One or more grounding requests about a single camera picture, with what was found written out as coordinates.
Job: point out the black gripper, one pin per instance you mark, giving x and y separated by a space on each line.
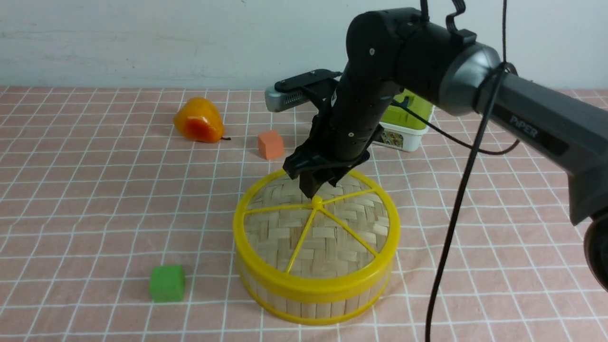
337 144

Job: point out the woven bamboo steamer lid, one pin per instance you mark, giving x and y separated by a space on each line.
339 231

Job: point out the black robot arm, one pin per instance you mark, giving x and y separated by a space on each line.
398 49

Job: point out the bamboo steamer basket yellow rims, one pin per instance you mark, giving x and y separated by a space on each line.
314 301

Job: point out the white box green lid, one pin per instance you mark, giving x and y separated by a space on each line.
402 130

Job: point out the orange foam cube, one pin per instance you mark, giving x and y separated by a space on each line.
270 145

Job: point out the orange yellow toy pear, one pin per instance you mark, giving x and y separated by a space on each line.
199 120

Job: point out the green foam cube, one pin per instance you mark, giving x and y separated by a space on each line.
167 284

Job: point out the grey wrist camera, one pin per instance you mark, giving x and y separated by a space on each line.
314 87

